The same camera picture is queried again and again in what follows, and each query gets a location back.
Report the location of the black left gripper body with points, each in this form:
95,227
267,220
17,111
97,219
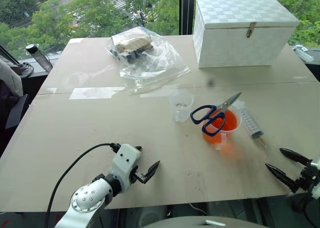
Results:
137,176

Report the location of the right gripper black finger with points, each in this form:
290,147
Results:
293,157
280,176

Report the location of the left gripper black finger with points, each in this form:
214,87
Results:
152,170
138,148

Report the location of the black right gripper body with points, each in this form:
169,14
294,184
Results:
305,177

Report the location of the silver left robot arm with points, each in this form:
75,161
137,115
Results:
87,198

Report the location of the large clear plastic syringe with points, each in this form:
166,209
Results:
251,123

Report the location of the small clear plastic cup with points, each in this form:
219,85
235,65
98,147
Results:
181,109

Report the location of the large cup with orange liquid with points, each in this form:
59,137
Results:
231,123

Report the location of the grey rounded robot body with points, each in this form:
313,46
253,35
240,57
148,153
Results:
200,223

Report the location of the clear plastic zip bag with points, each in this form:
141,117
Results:
152,71

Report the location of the beige toy model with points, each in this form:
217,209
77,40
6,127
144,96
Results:
132,44

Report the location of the white checkered storage box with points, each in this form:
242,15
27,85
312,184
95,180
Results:
232,48

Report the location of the black chair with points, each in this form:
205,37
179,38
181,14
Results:
16,111

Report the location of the brass box latch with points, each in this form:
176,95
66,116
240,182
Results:
250,30

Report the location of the clear bottle with black cap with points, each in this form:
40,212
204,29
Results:
40,56

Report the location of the grey cloth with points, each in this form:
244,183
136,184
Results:
8,75

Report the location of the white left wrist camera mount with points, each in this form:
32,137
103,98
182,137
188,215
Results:
125,158

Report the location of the dark window frame post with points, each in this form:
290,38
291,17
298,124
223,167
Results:
187,10

